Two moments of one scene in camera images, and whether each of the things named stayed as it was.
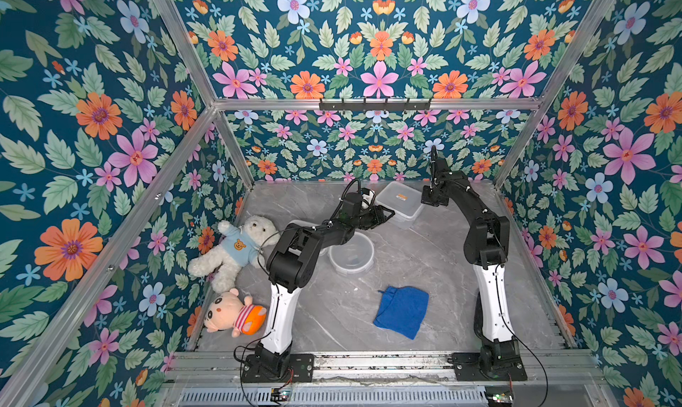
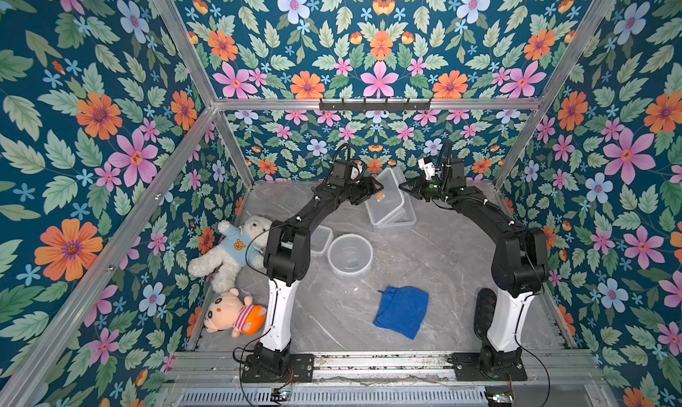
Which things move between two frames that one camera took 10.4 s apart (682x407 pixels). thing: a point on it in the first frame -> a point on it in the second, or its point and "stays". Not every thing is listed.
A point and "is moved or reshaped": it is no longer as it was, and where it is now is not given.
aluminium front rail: (384, 367) stays
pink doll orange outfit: (228, 312) stays
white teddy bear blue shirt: (241, 245) stays
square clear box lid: (405, 200) is moved or reshaped
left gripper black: (378, 220) -> (371, 189)
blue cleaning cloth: (401, 309) stays
